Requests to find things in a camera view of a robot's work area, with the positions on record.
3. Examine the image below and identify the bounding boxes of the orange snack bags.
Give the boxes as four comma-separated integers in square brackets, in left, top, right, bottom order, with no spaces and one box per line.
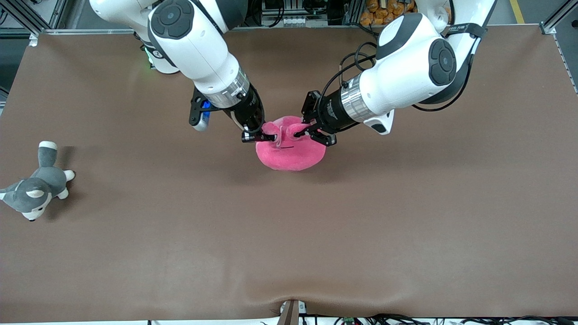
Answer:
[360,0,418,26]

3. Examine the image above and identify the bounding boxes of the hot pink round plush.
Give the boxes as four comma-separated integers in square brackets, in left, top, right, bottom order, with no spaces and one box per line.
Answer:
[255,116,326,172]

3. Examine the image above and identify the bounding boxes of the aluminium table edge rail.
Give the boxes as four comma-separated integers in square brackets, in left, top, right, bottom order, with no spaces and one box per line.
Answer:
[40,25,384,35]

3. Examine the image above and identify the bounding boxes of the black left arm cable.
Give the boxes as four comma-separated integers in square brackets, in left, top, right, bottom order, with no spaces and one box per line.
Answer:
[316,42,475,120]

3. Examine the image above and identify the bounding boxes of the grey white husky plush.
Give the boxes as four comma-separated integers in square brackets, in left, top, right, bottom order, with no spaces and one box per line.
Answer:
[0,141,76,222]

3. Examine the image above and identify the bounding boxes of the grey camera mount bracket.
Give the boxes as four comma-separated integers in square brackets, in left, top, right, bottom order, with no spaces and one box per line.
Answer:
[277,299,308,325]

